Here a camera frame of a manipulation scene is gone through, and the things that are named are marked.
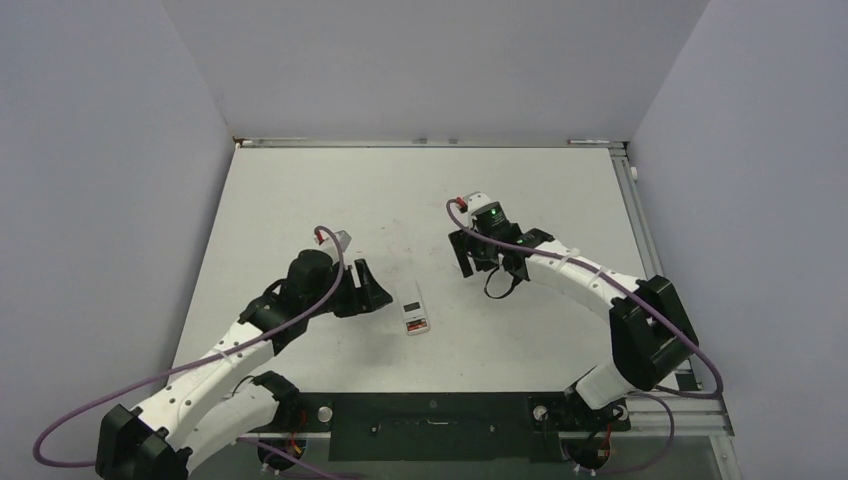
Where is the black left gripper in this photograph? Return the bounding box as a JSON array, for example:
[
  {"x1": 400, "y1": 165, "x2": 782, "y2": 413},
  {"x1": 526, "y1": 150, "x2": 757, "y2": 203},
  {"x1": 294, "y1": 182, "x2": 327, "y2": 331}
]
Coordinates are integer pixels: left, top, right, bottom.
[{"x1": 305, "y1": 259, "x2": 390, "y2": 318}]

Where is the white remote control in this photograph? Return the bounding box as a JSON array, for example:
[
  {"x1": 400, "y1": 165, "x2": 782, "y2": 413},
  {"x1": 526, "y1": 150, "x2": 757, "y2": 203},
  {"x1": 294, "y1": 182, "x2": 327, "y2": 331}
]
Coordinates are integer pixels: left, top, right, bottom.
[{"x1": 396, "y1": 279, "x2": 431, "y2": 336}]

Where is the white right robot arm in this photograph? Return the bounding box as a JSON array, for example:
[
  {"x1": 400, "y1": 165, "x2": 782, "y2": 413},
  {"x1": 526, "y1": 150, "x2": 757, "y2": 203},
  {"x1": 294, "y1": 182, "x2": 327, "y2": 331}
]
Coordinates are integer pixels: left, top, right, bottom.
[{"x1": 446, "y1": 198, "x2": 701, "y2": 428}]

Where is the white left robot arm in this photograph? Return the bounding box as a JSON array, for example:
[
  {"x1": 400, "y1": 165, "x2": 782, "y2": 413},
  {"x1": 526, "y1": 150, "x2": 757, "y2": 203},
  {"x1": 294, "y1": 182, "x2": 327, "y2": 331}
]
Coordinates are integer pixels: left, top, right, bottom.
[{"x1": 95, "y1": 250, "x2": 393, "y2": 479}]

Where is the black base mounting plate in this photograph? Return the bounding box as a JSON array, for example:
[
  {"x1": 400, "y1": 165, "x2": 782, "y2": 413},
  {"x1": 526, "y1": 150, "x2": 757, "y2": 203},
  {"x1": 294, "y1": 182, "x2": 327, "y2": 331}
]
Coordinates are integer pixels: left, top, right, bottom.
[{"x1": 258, "y1": 391, "x2": 631, "y2": 463}]

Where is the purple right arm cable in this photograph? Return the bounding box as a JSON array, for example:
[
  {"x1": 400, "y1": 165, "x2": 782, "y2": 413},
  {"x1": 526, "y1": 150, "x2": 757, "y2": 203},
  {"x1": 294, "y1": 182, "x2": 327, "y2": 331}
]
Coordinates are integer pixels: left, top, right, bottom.
[{"x1": 445, "y1": 197, "x2": 725, "y2": 401}]

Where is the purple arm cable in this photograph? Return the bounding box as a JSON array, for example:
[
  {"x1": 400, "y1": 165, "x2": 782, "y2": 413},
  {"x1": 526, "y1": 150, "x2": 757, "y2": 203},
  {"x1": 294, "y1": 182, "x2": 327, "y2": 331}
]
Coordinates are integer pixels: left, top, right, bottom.
[
  {"x1": 445, "y1": 197, "x2": 725, "y2": 401},
  {"x1": 33, "y1": 225, "x2": 347, "y2": 470}
]

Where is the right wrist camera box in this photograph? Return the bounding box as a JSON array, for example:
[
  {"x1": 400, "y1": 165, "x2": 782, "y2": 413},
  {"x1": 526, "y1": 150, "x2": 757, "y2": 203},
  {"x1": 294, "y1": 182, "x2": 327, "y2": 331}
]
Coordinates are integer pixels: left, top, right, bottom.
[{"x1": 456, "y1": 191, "x2": 492, "y2": 215}]

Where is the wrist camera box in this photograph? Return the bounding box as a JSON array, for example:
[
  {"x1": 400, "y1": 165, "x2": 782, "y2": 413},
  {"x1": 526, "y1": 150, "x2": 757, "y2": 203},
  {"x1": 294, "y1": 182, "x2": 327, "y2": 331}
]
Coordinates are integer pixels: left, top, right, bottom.
[
  {"x1": 456, "y1": 191, "x2": 492, "y2": 215},
  {"x1": 323, "y1": 230, "x2": 352, "y2": 252}
]

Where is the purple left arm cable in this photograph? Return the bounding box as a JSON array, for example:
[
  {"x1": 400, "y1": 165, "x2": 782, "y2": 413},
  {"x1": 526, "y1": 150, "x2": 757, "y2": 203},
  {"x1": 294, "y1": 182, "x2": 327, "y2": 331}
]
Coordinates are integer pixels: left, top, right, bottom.
[{"x1": 33, "y1": 225, "x2": 347, "y2": 470}]

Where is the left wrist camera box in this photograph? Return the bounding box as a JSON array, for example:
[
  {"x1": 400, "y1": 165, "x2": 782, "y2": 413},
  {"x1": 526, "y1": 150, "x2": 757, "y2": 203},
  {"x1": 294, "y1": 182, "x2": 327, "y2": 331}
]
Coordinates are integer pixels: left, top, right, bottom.
[{"x1": 323, "y1": 230, "x2": 352, "y2": 252}]

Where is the aluminium rail right edge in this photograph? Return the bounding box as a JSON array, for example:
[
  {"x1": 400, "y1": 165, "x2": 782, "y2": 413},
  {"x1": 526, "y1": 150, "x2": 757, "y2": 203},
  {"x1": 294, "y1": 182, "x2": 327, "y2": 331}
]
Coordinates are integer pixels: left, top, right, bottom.
[{"x1": 609, "y1": 142, "x2": 665, "y2": 276}]

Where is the aluminium rail edge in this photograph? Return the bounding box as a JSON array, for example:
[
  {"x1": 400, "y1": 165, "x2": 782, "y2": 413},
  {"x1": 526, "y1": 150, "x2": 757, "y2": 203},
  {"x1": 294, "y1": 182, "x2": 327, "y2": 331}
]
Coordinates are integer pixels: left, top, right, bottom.
[
  {"x1": 609, "y1": 142, "x2": 665, "y2": 276},
  {"x1": 234, "y1": 137, "x2": 626, "y2": 150}
]

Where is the aluminium rail back edge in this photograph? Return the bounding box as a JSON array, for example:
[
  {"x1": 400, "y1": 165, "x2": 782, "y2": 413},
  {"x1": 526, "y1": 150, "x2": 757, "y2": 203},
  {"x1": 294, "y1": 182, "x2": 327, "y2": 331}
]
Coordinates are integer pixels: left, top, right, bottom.
[{"x1": 234, "y1": 137, "x2": 626, "y2": 150}]

